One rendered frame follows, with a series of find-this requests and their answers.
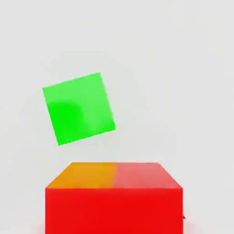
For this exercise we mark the small red cube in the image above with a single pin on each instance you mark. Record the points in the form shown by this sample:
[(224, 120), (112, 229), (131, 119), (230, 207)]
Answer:
[(113, 208)]

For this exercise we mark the small green cube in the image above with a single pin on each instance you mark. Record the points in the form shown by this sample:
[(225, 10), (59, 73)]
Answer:
[(78, 109)]

